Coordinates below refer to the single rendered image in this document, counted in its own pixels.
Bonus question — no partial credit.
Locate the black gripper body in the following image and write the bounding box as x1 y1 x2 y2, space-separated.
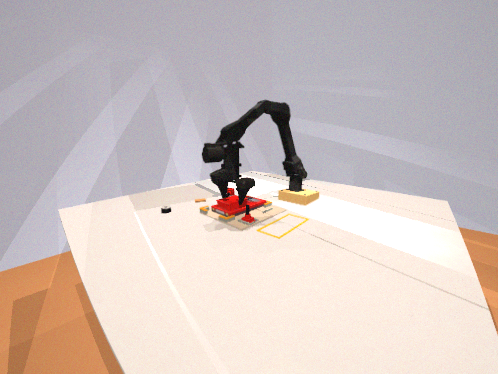
221 161 255 189

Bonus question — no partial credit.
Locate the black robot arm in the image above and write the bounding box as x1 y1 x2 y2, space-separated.
202 100 308 192

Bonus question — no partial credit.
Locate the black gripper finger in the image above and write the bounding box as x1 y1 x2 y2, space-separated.
235 187 252 205
213 181 229 198

